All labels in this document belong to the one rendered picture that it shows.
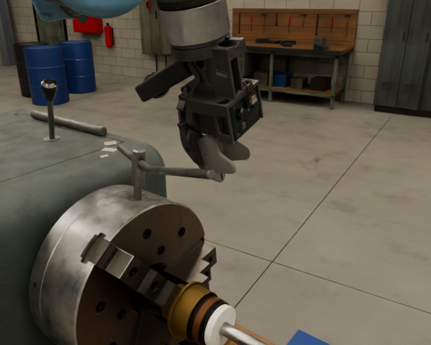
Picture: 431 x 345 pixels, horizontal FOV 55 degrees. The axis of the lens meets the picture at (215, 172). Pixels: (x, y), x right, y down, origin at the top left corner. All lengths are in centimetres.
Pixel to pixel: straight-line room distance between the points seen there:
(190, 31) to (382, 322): 215
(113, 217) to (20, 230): 16
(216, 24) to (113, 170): 46
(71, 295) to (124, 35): 906
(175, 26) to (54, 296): 44
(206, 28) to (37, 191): 44
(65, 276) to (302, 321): 180
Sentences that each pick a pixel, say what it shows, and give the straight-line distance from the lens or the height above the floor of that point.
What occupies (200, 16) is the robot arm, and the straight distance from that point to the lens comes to 46.
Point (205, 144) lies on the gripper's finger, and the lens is 55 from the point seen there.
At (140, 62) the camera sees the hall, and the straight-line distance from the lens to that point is 938.
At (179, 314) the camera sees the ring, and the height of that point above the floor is 110.
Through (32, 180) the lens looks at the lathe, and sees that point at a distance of 80.
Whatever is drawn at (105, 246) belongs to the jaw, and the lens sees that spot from 65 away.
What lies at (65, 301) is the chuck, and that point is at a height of 114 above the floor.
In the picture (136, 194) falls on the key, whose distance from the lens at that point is 71.
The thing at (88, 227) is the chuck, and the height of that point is 122.
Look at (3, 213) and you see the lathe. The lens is 74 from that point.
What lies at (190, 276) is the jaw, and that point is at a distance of 74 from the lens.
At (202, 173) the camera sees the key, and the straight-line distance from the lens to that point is 50.
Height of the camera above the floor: 155
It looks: 23 degrees down
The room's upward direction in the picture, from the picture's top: straight up
